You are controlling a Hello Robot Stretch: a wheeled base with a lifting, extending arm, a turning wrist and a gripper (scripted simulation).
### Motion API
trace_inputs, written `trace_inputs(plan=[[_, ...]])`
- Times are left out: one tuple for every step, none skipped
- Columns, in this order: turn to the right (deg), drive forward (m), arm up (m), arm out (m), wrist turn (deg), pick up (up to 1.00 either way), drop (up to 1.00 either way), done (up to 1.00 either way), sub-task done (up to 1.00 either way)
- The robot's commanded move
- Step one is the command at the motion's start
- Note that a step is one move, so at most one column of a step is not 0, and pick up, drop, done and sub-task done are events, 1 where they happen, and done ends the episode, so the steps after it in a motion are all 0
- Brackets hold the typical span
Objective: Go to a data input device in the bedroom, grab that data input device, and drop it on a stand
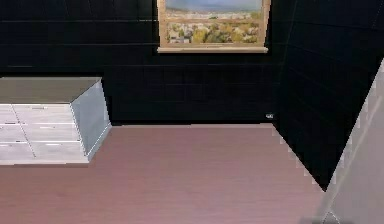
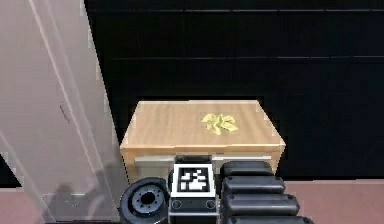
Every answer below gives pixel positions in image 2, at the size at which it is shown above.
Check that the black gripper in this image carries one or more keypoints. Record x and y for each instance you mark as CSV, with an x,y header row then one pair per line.
x,y
145,201

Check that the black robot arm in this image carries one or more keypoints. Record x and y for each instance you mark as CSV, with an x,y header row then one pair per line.
x,y
253,196

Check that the light wooden nightstand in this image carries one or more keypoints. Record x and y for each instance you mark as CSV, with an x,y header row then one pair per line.
x,y
173,130

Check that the crumpled yellow paper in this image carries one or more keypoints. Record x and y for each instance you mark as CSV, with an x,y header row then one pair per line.
x,y
219,123

